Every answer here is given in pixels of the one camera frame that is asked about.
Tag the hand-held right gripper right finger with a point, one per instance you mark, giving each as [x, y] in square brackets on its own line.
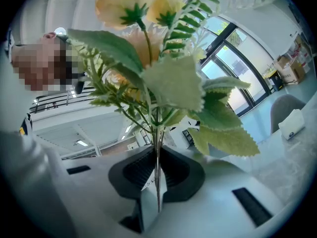
[210, 207]

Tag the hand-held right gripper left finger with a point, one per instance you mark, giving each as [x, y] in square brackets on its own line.
[99, 202]

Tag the peach and yellow flowers bunch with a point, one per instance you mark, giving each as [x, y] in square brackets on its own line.
[173, 83]

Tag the grey marble table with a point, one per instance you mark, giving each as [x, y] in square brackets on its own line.
[284, 162]

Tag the grey upholstered chair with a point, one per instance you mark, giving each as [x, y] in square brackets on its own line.
[280, 108]

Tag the black framed glass doors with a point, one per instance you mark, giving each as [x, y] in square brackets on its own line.
[250, 76]

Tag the black bin with yellow lid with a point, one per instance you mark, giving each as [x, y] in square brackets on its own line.
[276, 82]

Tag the person's head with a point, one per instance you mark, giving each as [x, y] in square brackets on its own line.
[37, 63]

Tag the cardboard boxes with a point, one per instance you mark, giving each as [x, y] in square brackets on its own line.
[291, 71]

